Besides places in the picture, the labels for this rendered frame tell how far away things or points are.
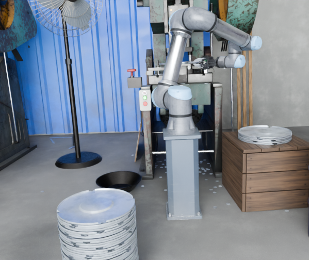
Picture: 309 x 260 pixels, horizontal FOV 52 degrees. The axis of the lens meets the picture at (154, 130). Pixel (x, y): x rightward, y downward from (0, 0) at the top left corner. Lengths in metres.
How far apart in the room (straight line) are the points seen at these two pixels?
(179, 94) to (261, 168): 0.58
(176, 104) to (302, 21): 2.48
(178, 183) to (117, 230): 0.58
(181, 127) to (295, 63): 2.41
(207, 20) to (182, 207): 0.95
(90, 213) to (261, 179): 0.95
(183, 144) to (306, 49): 2.49
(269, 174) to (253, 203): 0.18
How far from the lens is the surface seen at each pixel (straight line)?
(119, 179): 2.22
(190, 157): 1.60
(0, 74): 3.03
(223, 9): 2.69
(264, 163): 1.75
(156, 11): 2.29
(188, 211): 1.72
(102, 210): 1.20
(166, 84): 1.68
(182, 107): 1.57
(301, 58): 3.81
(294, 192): 1.88
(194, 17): 1.67
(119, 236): 1.18
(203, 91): 2.18
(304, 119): 3.91
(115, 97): 3.59
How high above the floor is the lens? 0.83
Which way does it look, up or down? 13 degrees down
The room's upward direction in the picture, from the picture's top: 3 degrees counter-clockwise
